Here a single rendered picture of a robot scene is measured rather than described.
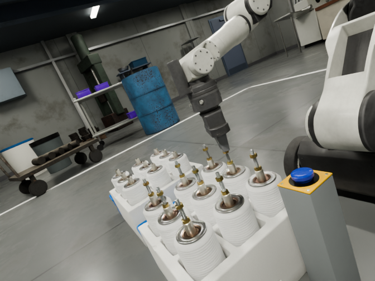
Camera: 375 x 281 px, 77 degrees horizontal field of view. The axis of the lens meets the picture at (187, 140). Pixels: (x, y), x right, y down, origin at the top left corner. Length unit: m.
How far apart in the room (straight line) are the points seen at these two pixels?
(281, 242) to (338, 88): 0.40
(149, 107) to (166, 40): 5.35
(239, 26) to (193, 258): 0.61
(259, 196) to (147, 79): 3.05
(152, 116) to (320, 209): 3.20
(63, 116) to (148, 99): 4.30
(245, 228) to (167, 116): 3.07
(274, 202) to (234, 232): 0.13
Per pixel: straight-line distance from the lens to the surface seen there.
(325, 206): 0.51
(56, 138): 4.41
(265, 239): 0.61
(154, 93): 3.53
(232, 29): 0.75
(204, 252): 0.55
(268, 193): 0.64
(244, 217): 0.59
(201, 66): 0.63
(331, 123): 0.66
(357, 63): 0.78
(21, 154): 5.17
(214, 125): 0.66
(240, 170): 0.75
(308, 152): 0.91
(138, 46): 8.24
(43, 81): 7.60
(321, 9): 7.59
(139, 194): 1.04
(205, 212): 0.69
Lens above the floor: 0.57
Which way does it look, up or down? 14 degrees down
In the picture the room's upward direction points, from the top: 23 degrees counter-clockwise
